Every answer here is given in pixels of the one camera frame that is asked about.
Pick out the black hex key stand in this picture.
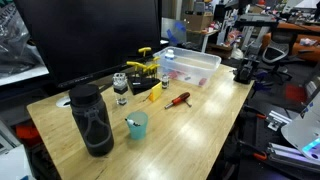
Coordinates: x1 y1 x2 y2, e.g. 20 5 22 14
127 75 162 96

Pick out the clear acrylic block black band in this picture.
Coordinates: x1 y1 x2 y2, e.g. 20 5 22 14
112 72 129 106

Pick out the small glass jar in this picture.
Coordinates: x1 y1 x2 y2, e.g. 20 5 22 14
161 73 170 90

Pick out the long aluminium extrusion rail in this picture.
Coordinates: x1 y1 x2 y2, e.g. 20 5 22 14
267 142 320 173

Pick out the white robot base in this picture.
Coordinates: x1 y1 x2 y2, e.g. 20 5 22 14
280 96 320 164

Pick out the teal plastic cup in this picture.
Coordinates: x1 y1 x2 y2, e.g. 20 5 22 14
126 111 149 141

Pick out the orange plastic bin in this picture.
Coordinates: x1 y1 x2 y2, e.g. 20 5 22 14
15 122 43 142

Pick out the white black marker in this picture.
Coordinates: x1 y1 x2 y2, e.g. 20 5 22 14
124 117 142 128

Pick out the grey mesh office chair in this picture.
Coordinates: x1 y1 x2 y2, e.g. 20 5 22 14
261 35 295 82

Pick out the black water bottle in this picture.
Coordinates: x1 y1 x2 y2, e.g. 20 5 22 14
68 83 115 158

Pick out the red floor object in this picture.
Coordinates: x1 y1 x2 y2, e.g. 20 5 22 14
284 83 308 105

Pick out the large black monitor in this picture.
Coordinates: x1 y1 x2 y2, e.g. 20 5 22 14
14 0 163 89

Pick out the clear crumpled plastic bag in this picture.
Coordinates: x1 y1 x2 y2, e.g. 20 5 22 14
0 3 46 76

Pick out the yellow plastic block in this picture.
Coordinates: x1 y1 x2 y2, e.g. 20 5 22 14
148 81 163 102

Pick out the clear plastic storage box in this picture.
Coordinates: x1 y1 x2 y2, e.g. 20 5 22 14
153 46 222 88

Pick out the short aluminium extrusion bracket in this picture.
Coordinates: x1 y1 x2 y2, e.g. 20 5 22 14
266 110 293 132

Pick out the orange couch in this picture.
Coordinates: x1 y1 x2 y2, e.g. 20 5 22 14
261 21 320 63

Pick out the brown cardboard box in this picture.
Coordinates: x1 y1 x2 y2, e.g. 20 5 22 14
181 12 215 33

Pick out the white desk cable grommet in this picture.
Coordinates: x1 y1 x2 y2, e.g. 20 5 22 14
55 96 72 108

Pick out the red handled screwdriver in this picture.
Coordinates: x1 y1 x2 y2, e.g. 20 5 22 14
164 91 192 110

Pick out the black table clamp mount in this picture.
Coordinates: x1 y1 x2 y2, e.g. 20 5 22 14
233 43 264 85

